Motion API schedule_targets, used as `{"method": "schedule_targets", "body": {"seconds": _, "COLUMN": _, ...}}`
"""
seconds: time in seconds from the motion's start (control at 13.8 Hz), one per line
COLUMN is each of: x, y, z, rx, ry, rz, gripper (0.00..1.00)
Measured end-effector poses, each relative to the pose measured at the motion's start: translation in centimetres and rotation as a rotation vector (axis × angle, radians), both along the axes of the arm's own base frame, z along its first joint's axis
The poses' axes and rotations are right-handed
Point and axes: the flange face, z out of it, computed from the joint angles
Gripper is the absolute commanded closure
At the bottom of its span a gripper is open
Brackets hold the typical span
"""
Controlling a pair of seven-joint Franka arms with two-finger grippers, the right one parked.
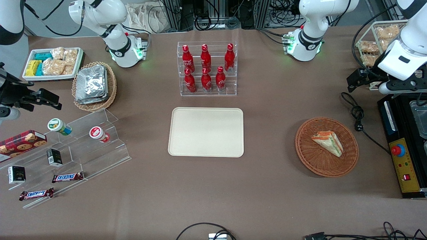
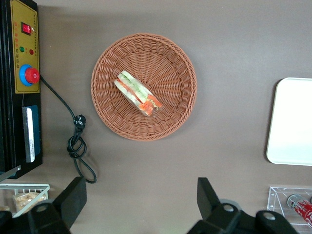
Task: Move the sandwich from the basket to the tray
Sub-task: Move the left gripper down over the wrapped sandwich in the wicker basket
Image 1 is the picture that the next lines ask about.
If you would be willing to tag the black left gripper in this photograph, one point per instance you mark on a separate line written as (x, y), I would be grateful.
(371, 75)

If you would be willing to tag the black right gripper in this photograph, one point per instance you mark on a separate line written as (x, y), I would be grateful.
(13, 93)

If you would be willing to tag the triangular sandwich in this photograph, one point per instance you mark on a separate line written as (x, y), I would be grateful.
(328, 142)

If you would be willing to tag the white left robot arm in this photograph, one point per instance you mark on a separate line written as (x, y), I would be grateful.
(310, 36)

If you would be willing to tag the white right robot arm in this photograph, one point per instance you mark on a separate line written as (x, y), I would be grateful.
(110, 20)

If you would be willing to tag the white rectangular snack tray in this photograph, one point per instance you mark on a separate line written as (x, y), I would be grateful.
(28, 77)

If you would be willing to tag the oval wicker basket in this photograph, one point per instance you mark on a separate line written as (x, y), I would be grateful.
(111, 86)

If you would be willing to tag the round brown wicker basket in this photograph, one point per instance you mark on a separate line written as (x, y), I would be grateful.
(310, 156)

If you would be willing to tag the beige plastic tray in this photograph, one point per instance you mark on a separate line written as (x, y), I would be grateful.
(206, 131)

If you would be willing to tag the clear bag of crackers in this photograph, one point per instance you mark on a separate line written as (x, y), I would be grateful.
(369, 46)
(57, 52)
(68, 70)
(386, 44)
(70, 56)
(369, 60)
(53, 66)
(387, 32)

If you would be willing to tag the green lid yoghurt cup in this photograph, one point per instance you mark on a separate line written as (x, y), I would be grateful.
(57, 126)

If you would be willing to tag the teal snack pack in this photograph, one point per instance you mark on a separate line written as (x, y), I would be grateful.
(43, 56)
(40, 70)

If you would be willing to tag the yellow snack pack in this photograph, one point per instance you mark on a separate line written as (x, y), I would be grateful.
(32, 67)

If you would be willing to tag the silver foil packet stack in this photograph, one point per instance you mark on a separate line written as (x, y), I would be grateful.
(90, 85)

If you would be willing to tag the red cookie box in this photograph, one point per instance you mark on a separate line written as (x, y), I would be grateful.
(20, 143)

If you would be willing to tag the black sealing machine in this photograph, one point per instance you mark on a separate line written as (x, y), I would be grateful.
(402, 116)

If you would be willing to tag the small black box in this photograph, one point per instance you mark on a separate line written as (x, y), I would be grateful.
(16, 174)
(54, 157)

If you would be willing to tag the red lid yoghurt cup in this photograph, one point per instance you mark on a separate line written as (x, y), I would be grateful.
(97, 133)

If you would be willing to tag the clear acrylic stepped display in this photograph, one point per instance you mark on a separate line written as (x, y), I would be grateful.
(93, 156)

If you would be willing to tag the clear plastic container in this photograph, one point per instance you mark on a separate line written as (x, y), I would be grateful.
(421, 120)

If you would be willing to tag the red emergency stop button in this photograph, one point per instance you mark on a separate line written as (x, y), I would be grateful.
(398, 150)

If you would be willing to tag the Snickers chocolate bar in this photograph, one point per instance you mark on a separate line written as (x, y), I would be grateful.
(36, 194)
(67, 177)

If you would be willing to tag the beige cloth bag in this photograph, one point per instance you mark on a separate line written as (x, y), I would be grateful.
(146, 18)

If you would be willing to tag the red cola bottle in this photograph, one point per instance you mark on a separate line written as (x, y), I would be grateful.
(220, 80)
(229, 59)
(190, 83)
(187, 60)
(205, 59)
(206, 81)

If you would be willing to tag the clear acrylic bottle rack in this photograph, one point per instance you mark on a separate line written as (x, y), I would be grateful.
(213, 94)

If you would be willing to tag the small white device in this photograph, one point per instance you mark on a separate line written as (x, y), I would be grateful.
(217, 236)

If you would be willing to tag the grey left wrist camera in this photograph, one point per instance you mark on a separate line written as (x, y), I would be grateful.
(388, 88)

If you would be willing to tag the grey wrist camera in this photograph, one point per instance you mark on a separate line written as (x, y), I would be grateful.
(9, 114)
(388, 88)

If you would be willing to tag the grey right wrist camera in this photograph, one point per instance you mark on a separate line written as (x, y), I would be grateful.
(9, 114)

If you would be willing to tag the aluminium frame rack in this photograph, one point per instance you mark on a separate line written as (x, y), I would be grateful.
(171, 15)

